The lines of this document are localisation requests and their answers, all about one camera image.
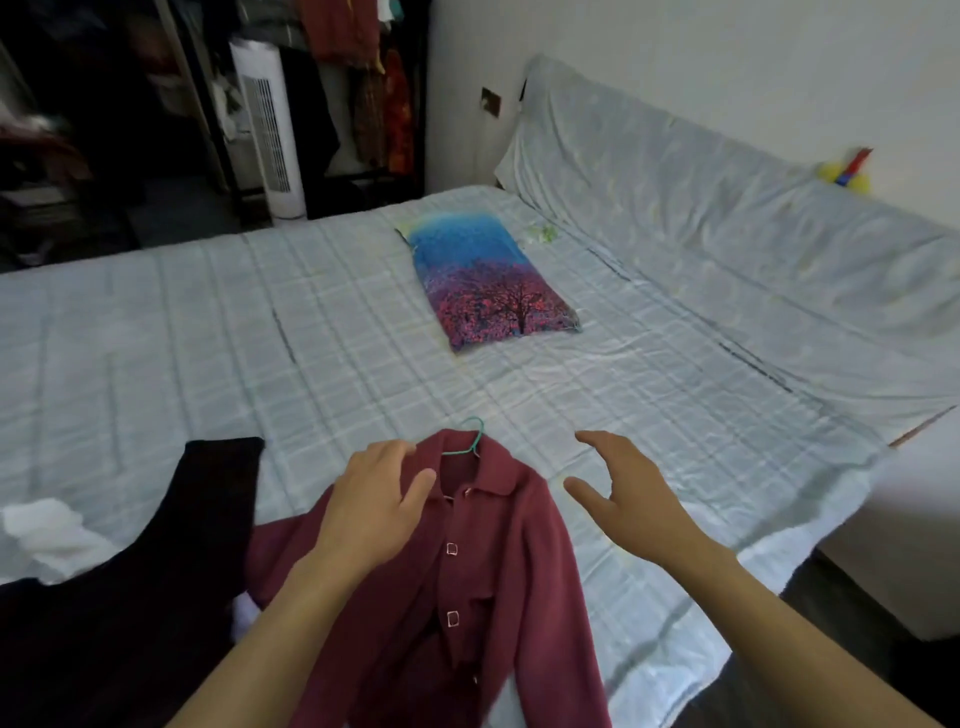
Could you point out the person's left hand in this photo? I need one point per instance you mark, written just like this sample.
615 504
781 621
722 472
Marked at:
367 510

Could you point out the person's right hand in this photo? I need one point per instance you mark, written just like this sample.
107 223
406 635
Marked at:
649 510

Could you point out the person's right thumb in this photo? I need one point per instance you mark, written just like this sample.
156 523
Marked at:
589 495

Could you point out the person's left thumb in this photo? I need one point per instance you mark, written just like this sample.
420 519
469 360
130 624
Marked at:
420 489

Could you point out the person's left forearm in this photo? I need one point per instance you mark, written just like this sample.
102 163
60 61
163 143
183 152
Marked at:
277 645

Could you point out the person's right forearm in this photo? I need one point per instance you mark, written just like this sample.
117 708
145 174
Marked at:
780 645

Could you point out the green clothes hanger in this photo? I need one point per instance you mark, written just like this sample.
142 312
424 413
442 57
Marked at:
474 442

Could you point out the maroon button-up shirt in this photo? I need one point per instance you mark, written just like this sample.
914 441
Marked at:
510 600

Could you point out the light checked bed sheet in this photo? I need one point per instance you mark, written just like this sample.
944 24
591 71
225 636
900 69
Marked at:
300 337

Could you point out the blue pink tree-print pillow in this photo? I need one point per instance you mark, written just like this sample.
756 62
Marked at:
487 281

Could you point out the small green plastic wrapper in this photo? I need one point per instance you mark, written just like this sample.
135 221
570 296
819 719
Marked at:
541 233

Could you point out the sheet-covered headboard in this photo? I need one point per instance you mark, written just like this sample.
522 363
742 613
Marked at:
712 225

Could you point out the white cloth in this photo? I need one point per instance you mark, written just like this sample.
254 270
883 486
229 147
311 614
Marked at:
52 536

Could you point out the orange patterned hanging garment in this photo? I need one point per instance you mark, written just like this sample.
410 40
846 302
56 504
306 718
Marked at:
386 112

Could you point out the white tower fan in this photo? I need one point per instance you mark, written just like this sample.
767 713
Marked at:
270 127

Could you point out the black hanging garment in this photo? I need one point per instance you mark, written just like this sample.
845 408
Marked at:
311 112

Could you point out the black clothes rack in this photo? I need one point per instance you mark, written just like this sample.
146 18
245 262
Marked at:
420 90

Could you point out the yellow toy with red stick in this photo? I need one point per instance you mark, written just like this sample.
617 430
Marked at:
846 174

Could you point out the red hanging garment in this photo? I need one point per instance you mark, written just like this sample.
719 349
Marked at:
341 30

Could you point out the dark cluttered shelf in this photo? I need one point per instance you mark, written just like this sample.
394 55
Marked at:
67 135

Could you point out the wall socket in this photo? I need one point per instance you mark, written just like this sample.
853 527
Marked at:
490 102

